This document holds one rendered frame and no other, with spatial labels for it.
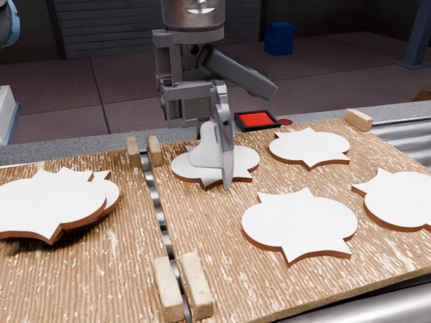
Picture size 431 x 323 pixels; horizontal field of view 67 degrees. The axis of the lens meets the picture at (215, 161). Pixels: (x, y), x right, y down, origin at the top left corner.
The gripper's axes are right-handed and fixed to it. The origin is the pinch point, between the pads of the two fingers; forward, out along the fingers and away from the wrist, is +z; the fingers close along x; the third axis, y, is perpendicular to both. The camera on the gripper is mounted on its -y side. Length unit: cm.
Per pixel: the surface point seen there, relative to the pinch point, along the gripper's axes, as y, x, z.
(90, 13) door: 30, -463, 38
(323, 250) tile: -5.6, 21.0, 0.1
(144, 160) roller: 10.3, -8.0, 2.4
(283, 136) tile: -13.8, -3.8, 0.2
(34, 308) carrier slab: 23.6, 18.4, 0.1
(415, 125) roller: -44.6, -4.6, 3.8
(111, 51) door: 12, -464, 90
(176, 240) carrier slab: 9.2, 13.8, 0.5
